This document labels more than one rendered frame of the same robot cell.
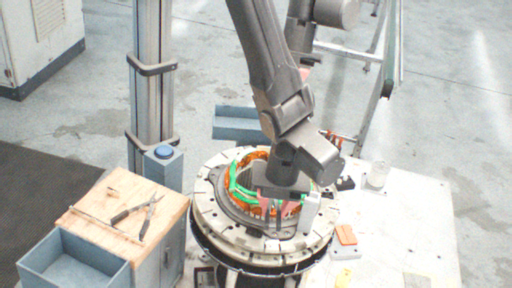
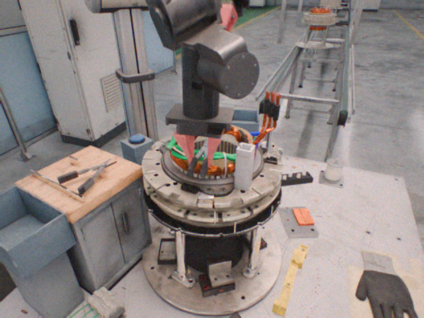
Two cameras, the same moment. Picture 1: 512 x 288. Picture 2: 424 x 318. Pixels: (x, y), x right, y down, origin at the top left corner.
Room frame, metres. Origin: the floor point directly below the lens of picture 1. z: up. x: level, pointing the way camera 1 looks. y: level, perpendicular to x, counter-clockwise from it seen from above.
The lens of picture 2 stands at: (0.21, -0.17, 1.45)
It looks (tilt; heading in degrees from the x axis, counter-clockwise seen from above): 33 degrees down; 14
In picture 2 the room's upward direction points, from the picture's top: straight up
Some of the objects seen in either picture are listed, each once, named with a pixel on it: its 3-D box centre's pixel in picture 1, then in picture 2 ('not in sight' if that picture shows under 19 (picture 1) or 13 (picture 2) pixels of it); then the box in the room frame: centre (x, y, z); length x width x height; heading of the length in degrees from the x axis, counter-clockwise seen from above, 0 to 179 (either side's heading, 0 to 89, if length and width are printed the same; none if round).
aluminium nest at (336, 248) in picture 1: (340, 239); (297, 220); (0.94, -0.28, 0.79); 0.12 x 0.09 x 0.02; 17
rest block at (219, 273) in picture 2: not in sight; (220, 271); (0.66, -0.09, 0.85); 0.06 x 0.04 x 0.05; 119
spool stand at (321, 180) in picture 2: (378, 173); (334, 168); (1.22, -0.41, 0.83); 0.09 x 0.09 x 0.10; 82
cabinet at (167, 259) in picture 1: (129, 257); (96, 223); (0.68, 0.24, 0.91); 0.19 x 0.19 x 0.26; 71
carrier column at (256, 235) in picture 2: (304, 270); (255, 240); (0.72, -0.16, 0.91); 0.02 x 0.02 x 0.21
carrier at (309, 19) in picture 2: not in sight; (317, 30); (3.74, -0.46, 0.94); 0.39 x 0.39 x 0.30
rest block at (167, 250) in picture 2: (206, 281); (168, 249); (0.71, 0.07, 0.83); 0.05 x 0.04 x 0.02; 15
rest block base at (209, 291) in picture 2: not in sight; (216, 282); (0.65, -0.08, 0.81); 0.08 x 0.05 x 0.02; 119
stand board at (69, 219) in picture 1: (126, 213); (83, 178); (0.68, 0.25, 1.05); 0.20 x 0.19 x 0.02; 161
